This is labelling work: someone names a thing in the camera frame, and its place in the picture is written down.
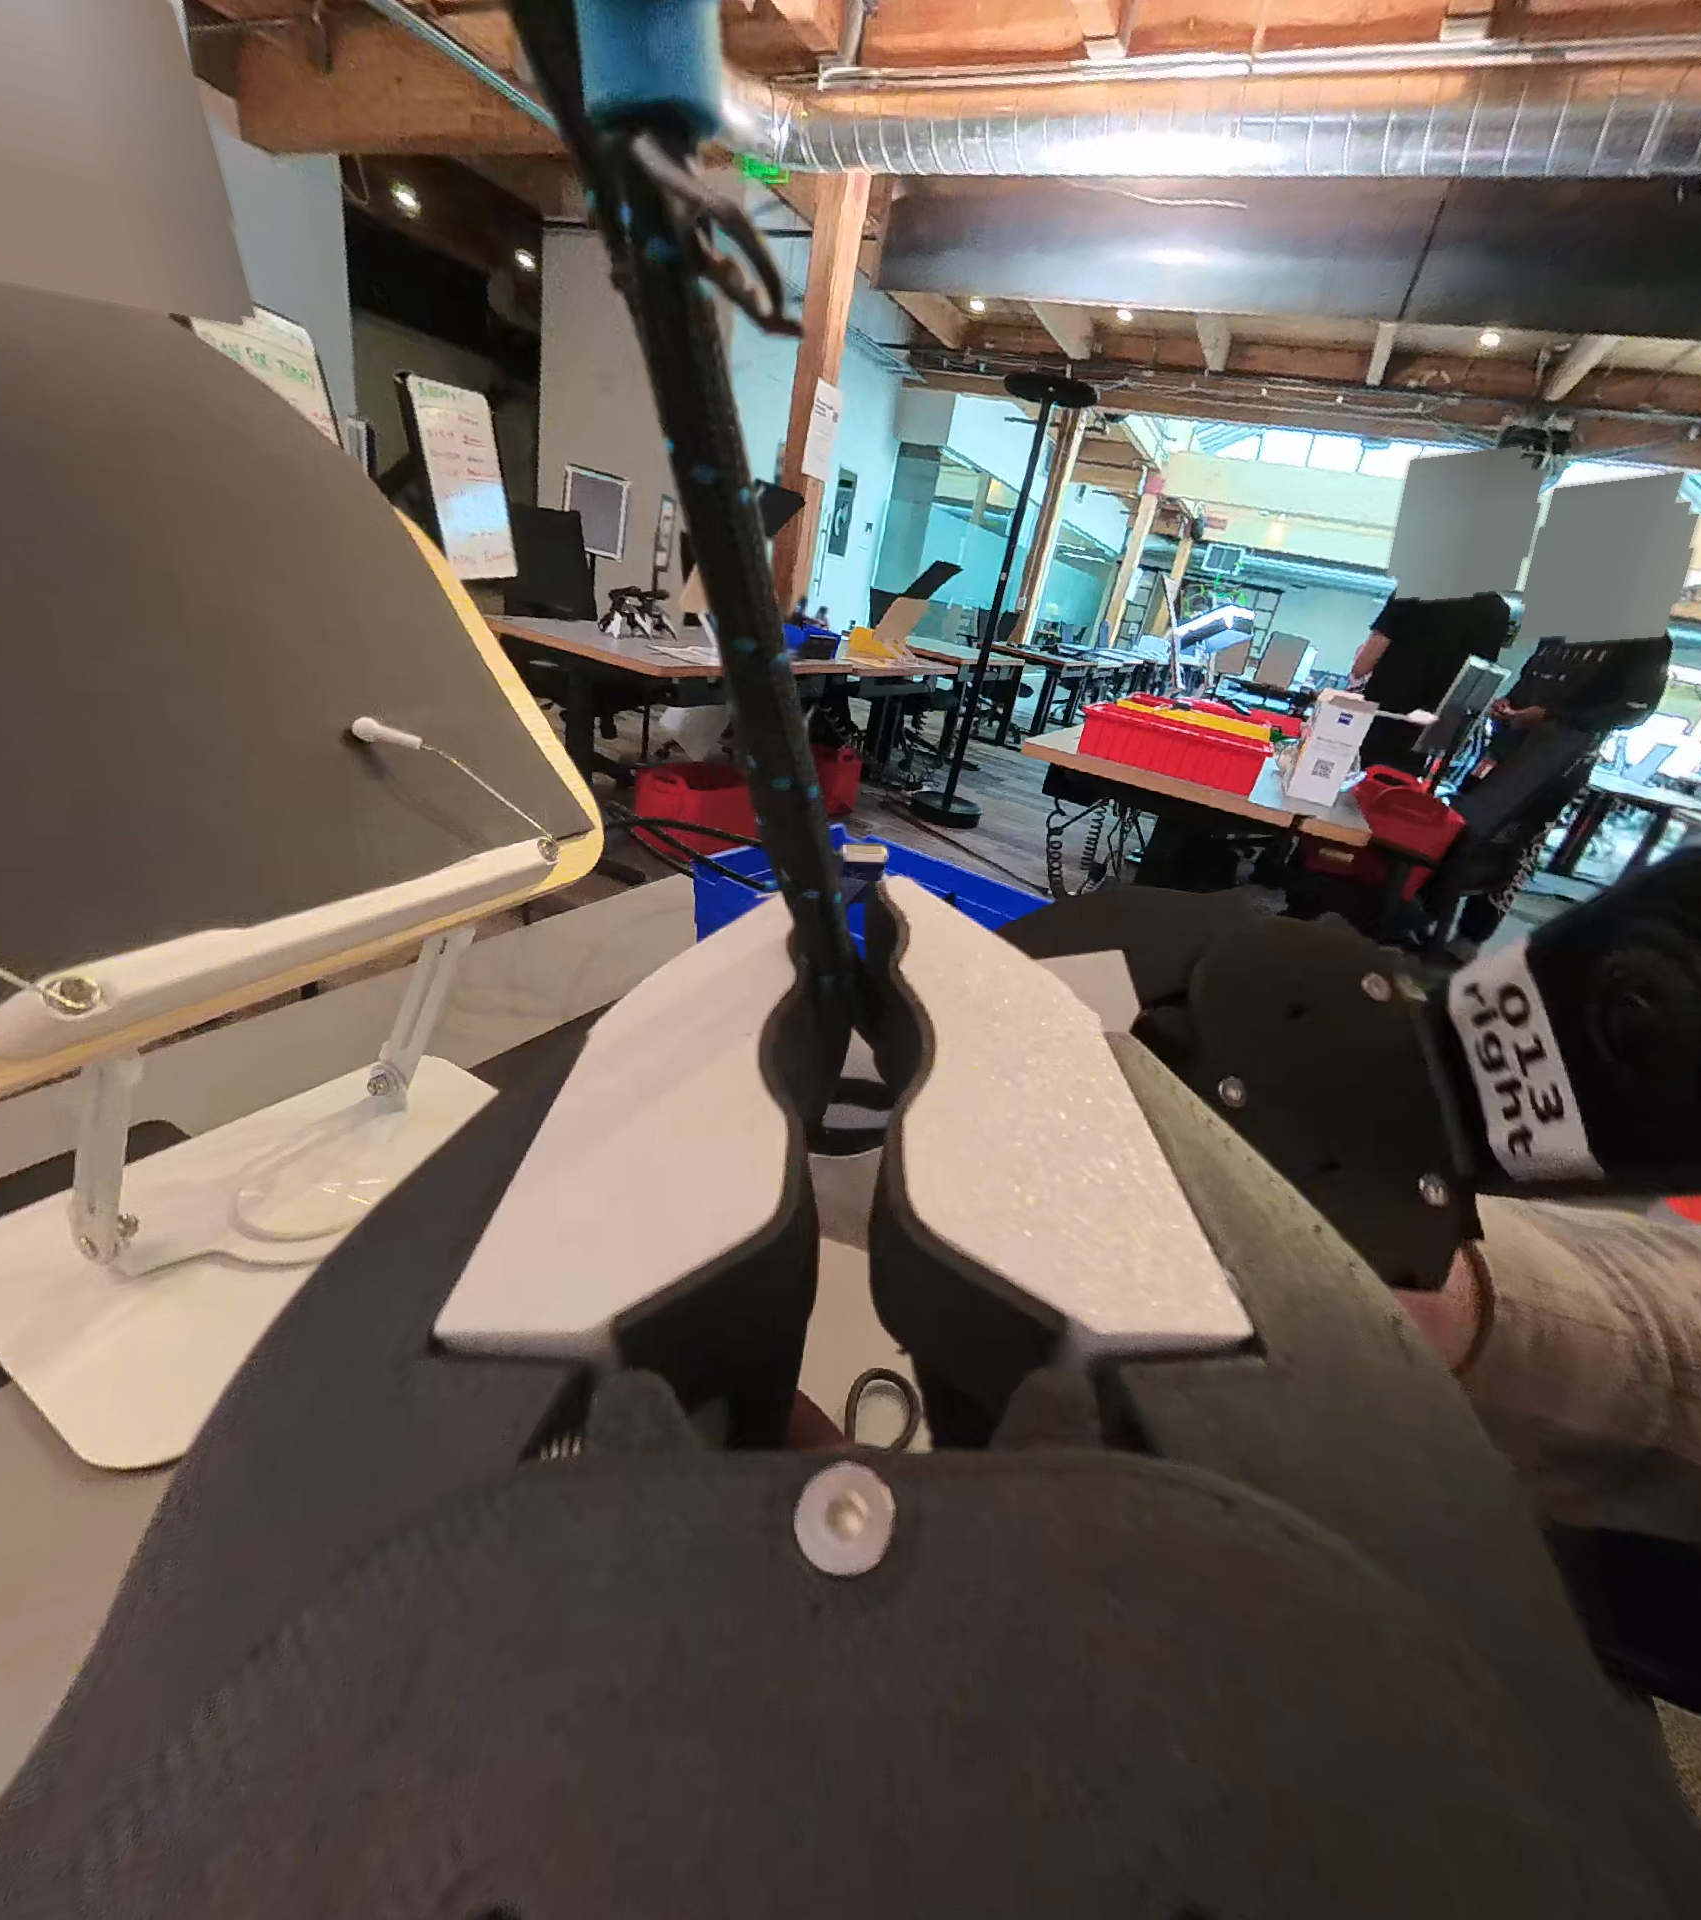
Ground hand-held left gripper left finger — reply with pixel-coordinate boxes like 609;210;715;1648
430;894;829;1418

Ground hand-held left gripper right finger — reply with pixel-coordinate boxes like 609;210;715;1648
868;876;1261;1447

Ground black braided hdmi cable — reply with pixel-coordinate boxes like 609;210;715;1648
507;0;933;1158

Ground person's right forearm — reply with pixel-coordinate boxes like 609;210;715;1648
1407;1193;1701;1561

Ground red chair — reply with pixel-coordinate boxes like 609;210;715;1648
1353;766;1471;878

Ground white box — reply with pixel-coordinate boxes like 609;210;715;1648
1283;693;1381;809

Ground blue plastic bin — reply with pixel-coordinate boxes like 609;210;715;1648
692;831;1050;941

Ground red storage bins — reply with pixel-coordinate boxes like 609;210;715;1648
1079;695;1274;799

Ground black wood-edged board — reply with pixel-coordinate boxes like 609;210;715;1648
0;264;609;1140

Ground whiteboard on stand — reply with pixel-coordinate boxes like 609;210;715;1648
399;369;525;584

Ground whiteboard with green notes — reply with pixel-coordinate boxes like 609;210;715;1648
184;303;344;450

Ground silver ceiling duct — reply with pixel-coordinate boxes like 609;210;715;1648
724;60;1701;182

